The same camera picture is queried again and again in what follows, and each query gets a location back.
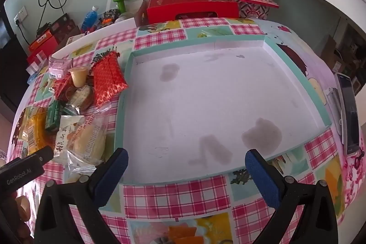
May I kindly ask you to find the green edged pastry packet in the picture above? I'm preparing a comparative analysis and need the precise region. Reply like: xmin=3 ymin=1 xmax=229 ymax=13
xmin=66 ymin=85 xmax=95 ymax=116

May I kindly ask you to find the yellow jelly cup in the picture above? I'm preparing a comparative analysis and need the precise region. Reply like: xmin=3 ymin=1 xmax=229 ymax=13
xmin=68 ymin=67 xmax=92 ymax=88

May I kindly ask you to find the pink snack packet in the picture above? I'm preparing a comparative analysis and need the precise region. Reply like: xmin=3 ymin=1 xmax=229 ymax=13
xmin=48 ymin=57 xmax=70 ymax=79

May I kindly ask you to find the white smartphone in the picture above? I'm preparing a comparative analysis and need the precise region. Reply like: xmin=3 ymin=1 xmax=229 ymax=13
xmin=334 ymin=72 xmax=360 ymax=157

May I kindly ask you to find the clear acrylic box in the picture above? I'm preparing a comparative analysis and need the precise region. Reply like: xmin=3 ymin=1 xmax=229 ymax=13
xmin=26 ymin=52 xmax=50 ymax=76

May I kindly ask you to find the cartoon printed bed sheet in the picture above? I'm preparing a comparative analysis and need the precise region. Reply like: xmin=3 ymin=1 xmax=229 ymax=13
xmin=252 ymin=18 xmax=362 ymax=222

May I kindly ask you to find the white charging cable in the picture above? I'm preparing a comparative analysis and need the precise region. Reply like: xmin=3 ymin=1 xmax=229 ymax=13
xmin=324 ymin=86 xmax=344 ymax=136

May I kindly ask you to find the black cabinet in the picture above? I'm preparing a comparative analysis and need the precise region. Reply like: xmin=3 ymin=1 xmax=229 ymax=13
xmin=0 ymin=32 xmax=29 ymax=110

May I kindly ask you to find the white wall socket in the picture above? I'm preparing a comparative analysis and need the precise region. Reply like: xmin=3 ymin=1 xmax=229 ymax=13
xmin=14 ymin=6 xmax=28 ymax=26

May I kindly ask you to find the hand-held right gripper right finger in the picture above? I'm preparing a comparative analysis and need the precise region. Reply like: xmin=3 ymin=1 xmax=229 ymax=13
xmin=244 ymin=149 xmax=338 ymax=244

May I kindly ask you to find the blue liquid bottle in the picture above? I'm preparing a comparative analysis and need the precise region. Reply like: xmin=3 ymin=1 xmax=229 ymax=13
xmin=81 ymin=5 xmax=100 ymax=33

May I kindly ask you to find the thin red snack packet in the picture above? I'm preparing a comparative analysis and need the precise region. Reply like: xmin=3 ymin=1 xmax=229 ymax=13
xmin=54 ymin=74 xmax=73 ymax=100

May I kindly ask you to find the white orange printed snack packet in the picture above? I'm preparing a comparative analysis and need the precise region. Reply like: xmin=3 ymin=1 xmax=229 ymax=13
xmin=54 ymin=115 xmax=86 ymax=166

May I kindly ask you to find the teal rimmed white box tray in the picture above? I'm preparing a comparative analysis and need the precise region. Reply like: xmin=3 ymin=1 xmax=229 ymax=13
xmin=114 ymin=35 xmax=332 ymax=184

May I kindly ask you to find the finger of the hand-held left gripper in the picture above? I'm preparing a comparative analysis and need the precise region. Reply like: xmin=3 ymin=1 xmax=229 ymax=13
xmin=29 ymin=146 xmax=55 ymax=168

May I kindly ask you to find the red white patterned snack packet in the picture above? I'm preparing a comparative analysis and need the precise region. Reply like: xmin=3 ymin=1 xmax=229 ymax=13
xmin=91 ymin=50 xmax=128 ymax=108

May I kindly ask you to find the small black monitor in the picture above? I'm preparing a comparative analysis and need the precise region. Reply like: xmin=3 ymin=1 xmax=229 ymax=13
xmin=0 ymin=17 xmax=12 ymax=51

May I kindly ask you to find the orange red box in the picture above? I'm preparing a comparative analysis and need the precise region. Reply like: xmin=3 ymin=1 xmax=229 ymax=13
xmin=28 ymin=29 xmax=60 ymax=60

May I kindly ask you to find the small yellow card box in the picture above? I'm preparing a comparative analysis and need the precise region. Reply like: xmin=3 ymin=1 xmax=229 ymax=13
xmin=66 ymin=34 xmax=86 ymax=47

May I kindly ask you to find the brown carton flap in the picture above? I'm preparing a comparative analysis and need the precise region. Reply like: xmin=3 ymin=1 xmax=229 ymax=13
xmin=134 ymin=0 xmax=148 ymax=28

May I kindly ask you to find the dark green snack packet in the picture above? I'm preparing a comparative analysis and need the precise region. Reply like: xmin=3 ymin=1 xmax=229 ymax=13
xmin=45 ymin=100 xmax=69 ymax=134

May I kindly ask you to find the brown cardboard box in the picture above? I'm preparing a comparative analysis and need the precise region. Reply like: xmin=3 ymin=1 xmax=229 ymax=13
xmin=320 ymin=34 xmax=345 ymax=73

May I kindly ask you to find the orange yellow snack packet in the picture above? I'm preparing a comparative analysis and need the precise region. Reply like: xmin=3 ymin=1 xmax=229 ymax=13
xmin=16 ymin=106 xmax=49 ymax=157

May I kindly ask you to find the person's left hand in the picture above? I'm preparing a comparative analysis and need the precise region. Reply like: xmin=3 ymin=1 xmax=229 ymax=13
xmin=0 ymin=190 xmax=35 ymax=244

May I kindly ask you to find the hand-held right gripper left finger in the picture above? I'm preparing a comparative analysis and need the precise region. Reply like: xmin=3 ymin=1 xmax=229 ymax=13
xmin=34 ymin=147 xmax=129 ymax=244

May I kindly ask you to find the large red gift box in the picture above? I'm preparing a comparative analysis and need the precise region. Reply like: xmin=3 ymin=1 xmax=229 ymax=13
xmin=146 ymin=0 xmax=240 ymax=25

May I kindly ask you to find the yellow bun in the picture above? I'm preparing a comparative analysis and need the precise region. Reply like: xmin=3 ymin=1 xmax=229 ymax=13
xmin=66 ymin=120 xmax=107 ymax=176

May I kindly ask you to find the green dumbbell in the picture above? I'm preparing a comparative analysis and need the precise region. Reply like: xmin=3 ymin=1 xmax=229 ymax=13
xmin=112 ymin=0 xmax=130 ymax=13

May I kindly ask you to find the black key strap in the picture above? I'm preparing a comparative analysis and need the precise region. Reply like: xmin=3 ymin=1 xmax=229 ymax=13
xmin=347 ymin=150 xmax=364 ymax=166

